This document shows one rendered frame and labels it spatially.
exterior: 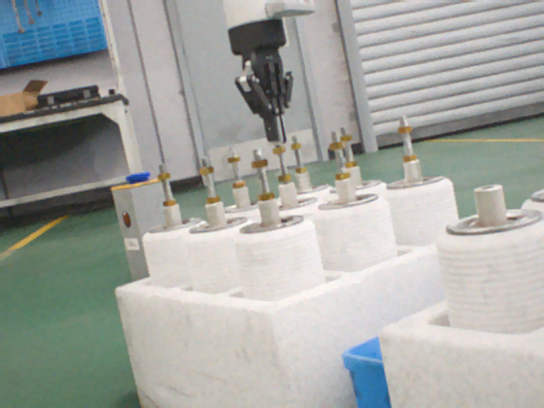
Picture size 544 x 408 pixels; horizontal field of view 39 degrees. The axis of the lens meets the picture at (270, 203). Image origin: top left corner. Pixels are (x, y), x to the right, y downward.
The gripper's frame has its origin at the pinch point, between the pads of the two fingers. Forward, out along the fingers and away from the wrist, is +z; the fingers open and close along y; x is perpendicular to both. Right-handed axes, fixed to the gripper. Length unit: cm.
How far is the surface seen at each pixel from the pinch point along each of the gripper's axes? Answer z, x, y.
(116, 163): 7, -332, -364
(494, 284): 14, 34, 35
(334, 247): 14.7, 10.0, 9.9
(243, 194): 8.4, -9.7, -4.5
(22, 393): 36, -55, 4
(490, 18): -47, -75, -535
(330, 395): 28.5, 11.5, 21.1
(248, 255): 12.6, 4.4, 20.3
